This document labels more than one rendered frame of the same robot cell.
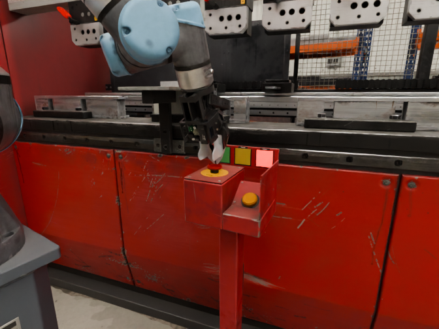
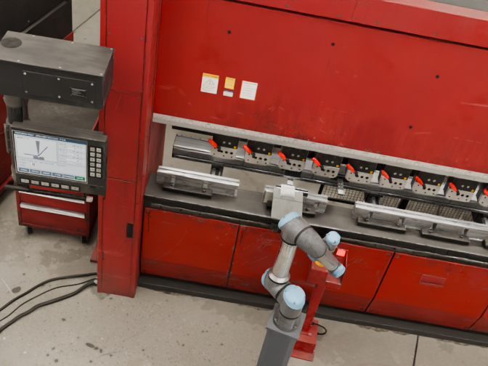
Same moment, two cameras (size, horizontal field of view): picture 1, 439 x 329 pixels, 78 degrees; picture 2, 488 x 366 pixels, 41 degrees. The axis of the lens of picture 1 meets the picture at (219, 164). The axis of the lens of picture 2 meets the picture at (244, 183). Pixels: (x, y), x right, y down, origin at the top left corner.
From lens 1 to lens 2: 338 cm
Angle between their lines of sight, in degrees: 33
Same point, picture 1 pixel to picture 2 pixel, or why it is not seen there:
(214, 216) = (322, 281)
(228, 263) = (319, 292)
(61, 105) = (184, 181)
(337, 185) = (367, 253)
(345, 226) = (367, 267)
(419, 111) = (409, 221)
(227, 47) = not seen: hidden behind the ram
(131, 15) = (338, 273)
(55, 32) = not seen: hidden behind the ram
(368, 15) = (396, 186)
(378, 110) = (392, 218)
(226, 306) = (313, 306)
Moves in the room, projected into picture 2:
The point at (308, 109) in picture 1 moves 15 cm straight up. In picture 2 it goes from (359, 213) to (366, 194)
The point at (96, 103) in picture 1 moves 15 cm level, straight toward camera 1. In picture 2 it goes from (217, 186) to (232, 200)
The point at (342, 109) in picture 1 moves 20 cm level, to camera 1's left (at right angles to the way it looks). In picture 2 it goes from (376, 215) to (346, 217)
